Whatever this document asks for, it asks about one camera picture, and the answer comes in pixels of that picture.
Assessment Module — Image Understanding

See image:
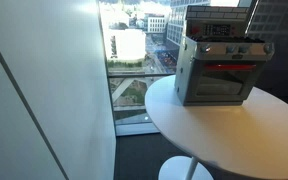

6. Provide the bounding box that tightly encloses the dark window railing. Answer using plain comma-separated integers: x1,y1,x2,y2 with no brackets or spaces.
107,72,177,79

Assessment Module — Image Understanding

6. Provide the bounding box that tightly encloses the blue stove knob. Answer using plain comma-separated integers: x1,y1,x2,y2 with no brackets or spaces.
226,45,237,55
263,43,274,55
199,44,212,55
238,45,250,55

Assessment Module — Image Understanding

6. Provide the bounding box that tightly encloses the white table pedestal base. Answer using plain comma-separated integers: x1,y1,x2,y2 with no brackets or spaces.
157,155,215,180

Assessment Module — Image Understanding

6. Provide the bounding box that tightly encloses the grey toy stove oven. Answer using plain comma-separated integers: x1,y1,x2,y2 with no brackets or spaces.
174,4,276,107

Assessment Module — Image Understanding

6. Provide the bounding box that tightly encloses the red oven door handle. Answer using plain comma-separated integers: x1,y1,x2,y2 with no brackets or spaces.
203,63,258,72

